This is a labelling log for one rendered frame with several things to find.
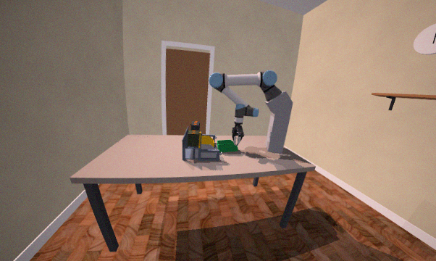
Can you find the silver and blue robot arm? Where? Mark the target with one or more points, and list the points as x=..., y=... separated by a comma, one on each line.
x=264, y=80

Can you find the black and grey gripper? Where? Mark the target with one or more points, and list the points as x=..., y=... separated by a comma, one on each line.
x=235, y=133

